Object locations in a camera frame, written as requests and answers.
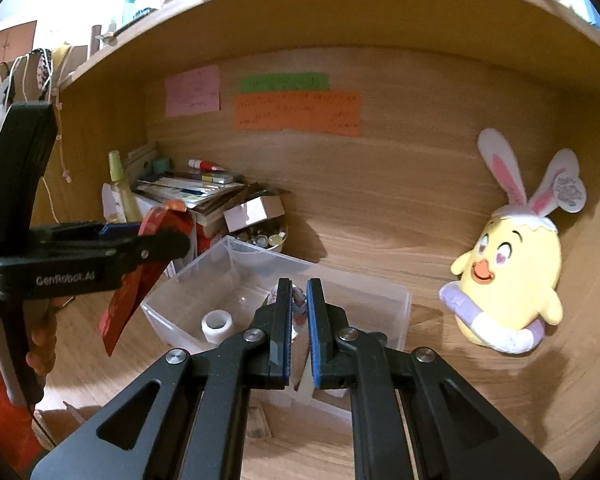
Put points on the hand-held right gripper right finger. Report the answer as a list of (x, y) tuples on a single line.
[(314, 340)]

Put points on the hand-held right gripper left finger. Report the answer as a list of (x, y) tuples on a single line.
[(280, 340)]

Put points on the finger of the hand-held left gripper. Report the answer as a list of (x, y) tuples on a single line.
[(155, 250), (120, 230)]

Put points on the red paper packet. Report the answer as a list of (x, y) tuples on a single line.
[(125, 305)]

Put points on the white tape roll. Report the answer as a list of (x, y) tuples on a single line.
[(216, 327)]

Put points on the clear plastic storage bin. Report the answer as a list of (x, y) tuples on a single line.
[(230, 285)]

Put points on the person's left forearm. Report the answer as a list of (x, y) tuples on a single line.
[(0, 410)]

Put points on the person's left hand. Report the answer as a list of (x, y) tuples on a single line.
[(42, 345)]

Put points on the white printed receipt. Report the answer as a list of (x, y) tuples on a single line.
[(111, 205)]

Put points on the yellow-green tall bottle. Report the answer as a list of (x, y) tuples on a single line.
[(122, 190)]

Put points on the stack of books and papers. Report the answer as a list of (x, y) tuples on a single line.
[(190, 192)]

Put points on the small green box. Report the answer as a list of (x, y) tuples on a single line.
[(161, 165)]

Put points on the red and white glue pen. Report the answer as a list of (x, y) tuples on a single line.
[(205, 165)]

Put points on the glass bowl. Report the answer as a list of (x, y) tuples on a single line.
[(260, 239)]

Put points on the small white cardboard box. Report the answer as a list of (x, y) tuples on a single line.
[(252, 210)]

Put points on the pink sticky note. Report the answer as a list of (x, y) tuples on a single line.
[(192, 90)]

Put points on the orange sticky note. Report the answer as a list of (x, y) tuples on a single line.
[(295, 112)]

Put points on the yellow chick plush toy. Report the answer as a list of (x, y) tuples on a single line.
[(510, 280)]

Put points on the green sticky note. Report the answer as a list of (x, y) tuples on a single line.
[(282, 83)]

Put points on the teal bottle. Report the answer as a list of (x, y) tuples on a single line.
[(132, 5)]

